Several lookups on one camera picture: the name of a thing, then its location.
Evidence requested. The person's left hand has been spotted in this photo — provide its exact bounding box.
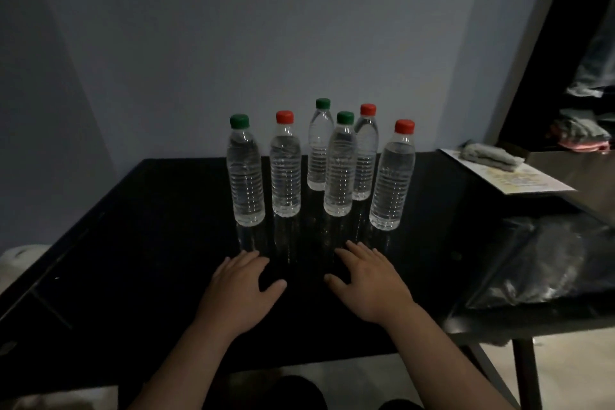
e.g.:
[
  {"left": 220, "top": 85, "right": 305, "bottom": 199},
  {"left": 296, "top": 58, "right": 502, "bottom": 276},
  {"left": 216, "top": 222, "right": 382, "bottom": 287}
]
[{"left": 194, "top": 250, "right": 288, "bottom": 338}]

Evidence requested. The person's right hand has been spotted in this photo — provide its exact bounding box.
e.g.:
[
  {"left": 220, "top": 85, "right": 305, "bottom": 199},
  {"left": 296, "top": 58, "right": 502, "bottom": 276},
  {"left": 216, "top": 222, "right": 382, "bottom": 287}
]
[{"left": 324, "top": 240, "right": 416, "bottom": 324}]

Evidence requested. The red cap water bottle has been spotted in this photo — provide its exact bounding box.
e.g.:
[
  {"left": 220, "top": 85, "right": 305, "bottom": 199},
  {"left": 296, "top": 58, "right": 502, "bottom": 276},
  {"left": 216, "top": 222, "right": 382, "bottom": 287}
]
[
  {"left": 353, "top": 103, "right": 381, "bottom": 202},
  {"left": 368, "top": 119, "right": 416, "bottom": 232},
  {"left": 268, "top": 110, "right": 302, "bottom": 218}
]

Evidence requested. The green cap water bottle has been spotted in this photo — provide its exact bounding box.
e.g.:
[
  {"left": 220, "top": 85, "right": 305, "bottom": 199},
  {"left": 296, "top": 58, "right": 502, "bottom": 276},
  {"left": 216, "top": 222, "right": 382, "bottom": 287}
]
[
  {"left": 307, "top": 98, "right": 335, "bottom": 192},
  {"left": 323, "top": 111, "right": 359, "bottom": 217},
  {"left": 226, "top": 114, "right": 266, "bottom": 227}
]

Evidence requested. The person's left forearm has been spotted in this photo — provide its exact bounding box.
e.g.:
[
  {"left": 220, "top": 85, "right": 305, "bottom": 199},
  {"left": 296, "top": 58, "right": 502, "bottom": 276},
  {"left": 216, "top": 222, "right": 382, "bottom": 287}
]
[{"left": 129, "top": 313, "right": 250, "bottom": 410}]

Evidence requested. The person's right forearm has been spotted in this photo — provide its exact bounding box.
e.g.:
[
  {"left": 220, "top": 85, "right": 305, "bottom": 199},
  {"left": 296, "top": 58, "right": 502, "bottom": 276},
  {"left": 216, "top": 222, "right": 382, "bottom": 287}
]
[{"left": 384, "top": 301, "right": 518, "bottom": 410}]

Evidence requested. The person's right black trouser leg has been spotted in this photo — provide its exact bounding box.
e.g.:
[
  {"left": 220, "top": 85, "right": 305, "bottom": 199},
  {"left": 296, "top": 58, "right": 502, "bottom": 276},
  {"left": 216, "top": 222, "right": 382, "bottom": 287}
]
[{"left": 379, "top": 397, "right": 423, "bottom": 410}]

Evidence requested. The black glossy table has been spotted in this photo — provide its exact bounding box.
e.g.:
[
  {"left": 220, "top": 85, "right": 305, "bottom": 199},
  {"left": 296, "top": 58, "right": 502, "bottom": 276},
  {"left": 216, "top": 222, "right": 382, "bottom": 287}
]
[{"left": 0, "top": 150, "right": 615, "bottom": 410}]

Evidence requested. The grey folded towel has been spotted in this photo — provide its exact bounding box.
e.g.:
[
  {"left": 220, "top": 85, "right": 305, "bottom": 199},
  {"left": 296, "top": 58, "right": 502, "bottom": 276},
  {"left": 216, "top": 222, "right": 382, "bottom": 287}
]
[{"left": 459, "top": 139, "right": 525, "bottom": 170}]

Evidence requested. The white printed paper sheet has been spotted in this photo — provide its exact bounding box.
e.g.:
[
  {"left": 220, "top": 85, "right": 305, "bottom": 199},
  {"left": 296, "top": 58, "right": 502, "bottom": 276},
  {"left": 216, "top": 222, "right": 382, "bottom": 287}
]
[{"left": 438, "top": 147, "right": 577, "bottom": 195}]

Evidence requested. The grey and pink cloth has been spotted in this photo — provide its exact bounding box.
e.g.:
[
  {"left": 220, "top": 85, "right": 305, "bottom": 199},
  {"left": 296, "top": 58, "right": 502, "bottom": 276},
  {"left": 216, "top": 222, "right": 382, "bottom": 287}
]
[{"left": 550, "top": 116, "right": 614, "bottom": 154}]

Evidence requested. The dark wood wardrobe unit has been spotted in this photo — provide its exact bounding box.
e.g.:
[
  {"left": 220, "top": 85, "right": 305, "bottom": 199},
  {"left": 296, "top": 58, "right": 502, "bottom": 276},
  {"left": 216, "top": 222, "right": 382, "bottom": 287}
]
[{"left": 485, "top": 0, "right": 615, "bottom": 228}]

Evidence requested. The clear plastic cover sheet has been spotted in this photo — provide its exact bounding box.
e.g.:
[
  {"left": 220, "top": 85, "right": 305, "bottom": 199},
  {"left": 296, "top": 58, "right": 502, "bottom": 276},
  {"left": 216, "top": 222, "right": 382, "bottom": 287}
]
[{"left": 566, "top": 15, "right": 615, "bottom": 99}]

